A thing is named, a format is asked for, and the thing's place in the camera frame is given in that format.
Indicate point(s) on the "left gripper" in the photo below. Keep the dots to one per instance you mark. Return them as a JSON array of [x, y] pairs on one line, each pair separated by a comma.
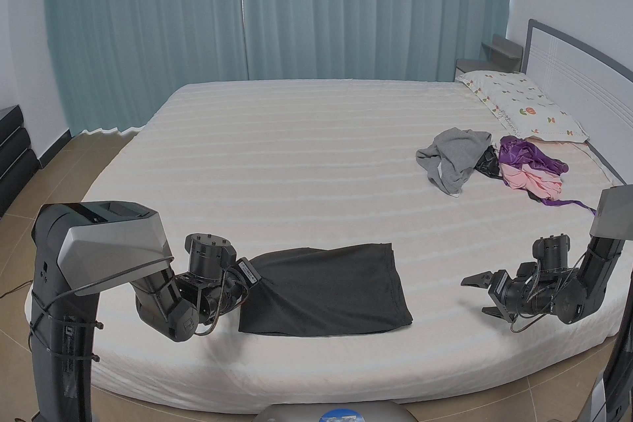
[[235, 289]]

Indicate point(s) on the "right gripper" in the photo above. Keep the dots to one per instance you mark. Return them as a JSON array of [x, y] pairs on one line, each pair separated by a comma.
[[512, 296]]

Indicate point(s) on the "black T-shirt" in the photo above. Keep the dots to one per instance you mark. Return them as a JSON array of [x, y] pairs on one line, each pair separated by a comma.
[[331, 291]]

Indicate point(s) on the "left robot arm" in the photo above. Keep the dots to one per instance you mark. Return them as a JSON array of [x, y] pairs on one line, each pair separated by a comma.
[[69, 291]]

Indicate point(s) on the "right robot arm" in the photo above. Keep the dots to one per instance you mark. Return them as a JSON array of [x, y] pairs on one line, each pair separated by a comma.
[[598, 271]]

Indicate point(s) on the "bed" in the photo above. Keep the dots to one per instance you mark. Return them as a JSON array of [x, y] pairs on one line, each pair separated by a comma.
[[306, 153]]

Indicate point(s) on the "dark grey garment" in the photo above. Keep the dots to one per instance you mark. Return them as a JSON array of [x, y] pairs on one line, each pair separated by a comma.
[[534, 196]]

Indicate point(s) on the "pink garment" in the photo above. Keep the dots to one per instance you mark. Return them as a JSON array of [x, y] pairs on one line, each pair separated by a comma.
[[534, 185]]

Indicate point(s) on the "black shiny garment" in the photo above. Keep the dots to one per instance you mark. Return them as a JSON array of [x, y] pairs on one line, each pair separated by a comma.
[[487, 163]]

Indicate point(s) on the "purple garment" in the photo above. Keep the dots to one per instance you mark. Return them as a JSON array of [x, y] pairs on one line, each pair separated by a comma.
[[519, 153]]

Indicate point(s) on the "white printed pillow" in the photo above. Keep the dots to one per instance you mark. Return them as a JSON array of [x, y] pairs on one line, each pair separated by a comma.
[[524, 106]]

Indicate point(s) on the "grey bedside table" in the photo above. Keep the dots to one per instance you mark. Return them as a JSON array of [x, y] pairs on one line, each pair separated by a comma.
[[499, 50]]

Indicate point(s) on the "black chest of drawers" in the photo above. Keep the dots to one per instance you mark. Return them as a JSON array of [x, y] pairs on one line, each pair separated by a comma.
[[12, 148]]

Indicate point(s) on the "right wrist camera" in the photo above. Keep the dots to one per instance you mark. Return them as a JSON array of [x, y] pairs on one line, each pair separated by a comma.
[[528, 271]]

